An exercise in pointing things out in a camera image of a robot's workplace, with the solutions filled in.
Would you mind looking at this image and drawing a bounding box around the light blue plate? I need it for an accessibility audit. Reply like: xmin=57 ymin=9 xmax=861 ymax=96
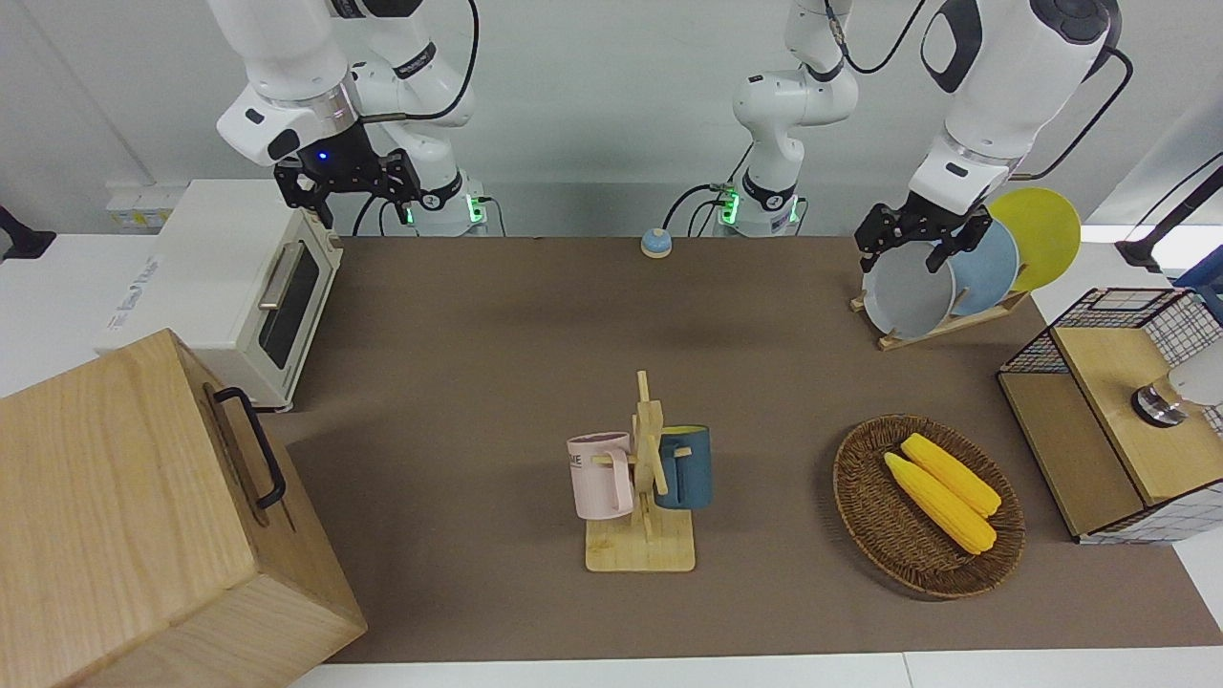
xmin=946 ymin=220 xmax=1020 ymax=317

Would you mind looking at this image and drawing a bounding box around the light wooden box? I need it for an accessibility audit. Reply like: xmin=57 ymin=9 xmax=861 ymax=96
xmin=0 ymin=328 xmax=369 ymax=688

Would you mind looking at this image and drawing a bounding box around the wooden mug tree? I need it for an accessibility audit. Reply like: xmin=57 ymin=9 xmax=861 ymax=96
xmin=585 ymin=371 xmax=697 ymax=573

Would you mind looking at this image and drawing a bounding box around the pink mug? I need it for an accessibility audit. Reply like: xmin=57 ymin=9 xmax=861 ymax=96
xmin=567 ymin=432 xmax=636 ymax=522

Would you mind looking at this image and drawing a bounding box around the black box handle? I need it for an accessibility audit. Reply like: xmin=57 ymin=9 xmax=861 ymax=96
xmin=212 ymin=387 xmax=288 ymax=510

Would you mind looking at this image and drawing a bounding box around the wooden plate rack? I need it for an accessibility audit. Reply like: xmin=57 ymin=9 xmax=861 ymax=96
xmin=850 ymin=287 xmax=1031 ymax=352

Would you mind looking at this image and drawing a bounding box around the black base cable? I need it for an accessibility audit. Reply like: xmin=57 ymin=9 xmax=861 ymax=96
xmin=352 ymin=194 xmax=402 ymax=237
xmin=662 ymin=143 xmax=756 ymax=238

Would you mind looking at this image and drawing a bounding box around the black left base cable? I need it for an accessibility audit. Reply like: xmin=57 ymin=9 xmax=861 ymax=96
xmin=662 ymin=143 xmax=756 ymax=238

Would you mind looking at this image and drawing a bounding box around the brown table mat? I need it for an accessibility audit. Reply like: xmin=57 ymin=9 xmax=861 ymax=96
xmin=263 ymin=236 xmax=1223 ymax=664

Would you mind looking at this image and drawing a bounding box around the brown wicker basket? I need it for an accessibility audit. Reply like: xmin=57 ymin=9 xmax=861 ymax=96
xmin=833 ymin=414 xmax=1026 ymax=600

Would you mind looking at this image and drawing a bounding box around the blue object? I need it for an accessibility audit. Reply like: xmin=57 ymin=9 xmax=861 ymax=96
xmin=1173 ymin=258 xmax=1223 ymax=321

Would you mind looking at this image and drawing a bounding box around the yellow plate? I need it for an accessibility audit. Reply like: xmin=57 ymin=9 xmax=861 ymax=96
xmin=987 ymin=187 xmax=1082 ymax=293

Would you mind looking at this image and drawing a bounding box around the wood and wire shelf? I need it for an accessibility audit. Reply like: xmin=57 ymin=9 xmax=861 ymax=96
xmin=997 ymin=287 xmax=1223 ymax=546

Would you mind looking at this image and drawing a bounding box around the black right base cable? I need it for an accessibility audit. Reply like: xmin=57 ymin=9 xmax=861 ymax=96
xmin=352 ymin=194 xmax=402 ymax=237

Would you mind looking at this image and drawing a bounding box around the white lamp with silver base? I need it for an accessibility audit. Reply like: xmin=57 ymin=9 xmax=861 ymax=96
xmin=1132 ymin=358 xmax=1223 ymax=428

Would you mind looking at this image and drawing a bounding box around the black camera stand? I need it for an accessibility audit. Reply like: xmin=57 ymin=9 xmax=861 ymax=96
xmin=1115 ymin=153 xmax=1223 ymax=273

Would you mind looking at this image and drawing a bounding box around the black stand foot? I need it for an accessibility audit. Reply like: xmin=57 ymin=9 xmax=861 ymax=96
xmin=0 ymin=205 xmax=56 ymax=261

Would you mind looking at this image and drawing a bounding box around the white toaster oven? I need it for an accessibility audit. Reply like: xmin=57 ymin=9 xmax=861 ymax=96
xmin=96 ymin=179 xmax=345 ymax=414

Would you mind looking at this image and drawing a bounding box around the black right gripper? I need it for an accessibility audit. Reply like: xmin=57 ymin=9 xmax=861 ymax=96
xmin=274 ymin=122 xmax=424 ymax=229

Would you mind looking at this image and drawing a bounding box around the dark blue mug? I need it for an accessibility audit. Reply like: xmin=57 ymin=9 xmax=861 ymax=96
xmin=654 ymin=425 xmax=714 ymax=510

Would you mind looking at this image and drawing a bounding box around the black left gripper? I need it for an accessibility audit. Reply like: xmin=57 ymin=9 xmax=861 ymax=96
xmin=855 ymin=191 xmax=995 ymax=276

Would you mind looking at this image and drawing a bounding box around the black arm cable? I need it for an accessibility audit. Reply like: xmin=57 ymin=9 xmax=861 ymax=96
xmin=822 ymin=0 xmax=1135 ymax=183
xmin=358 ymin=0 xmax=481 ymax=123

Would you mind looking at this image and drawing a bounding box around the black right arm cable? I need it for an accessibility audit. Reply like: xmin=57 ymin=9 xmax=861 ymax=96
xmin=358 ymin=0 xmax=481 ymax=123

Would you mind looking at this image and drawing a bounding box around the yellow corn cob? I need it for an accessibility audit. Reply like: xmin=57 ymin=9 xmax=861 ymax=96
xmin=884 ymin=452 xmax=998 ymax=555
xmin=901 ymin=433 xmax=1002 ymax=518

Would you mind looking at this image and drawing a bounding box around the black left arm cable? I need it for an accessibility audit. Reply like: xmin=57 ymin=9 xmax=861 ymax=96
xmin=822 ymin=0 xmax=1135 ymax=183

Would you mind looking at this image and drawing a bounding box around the gray plate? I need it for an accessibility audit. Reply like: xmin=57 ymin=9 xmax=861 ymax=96
xmin=863 ymin=239 xmax=956 ymax=340

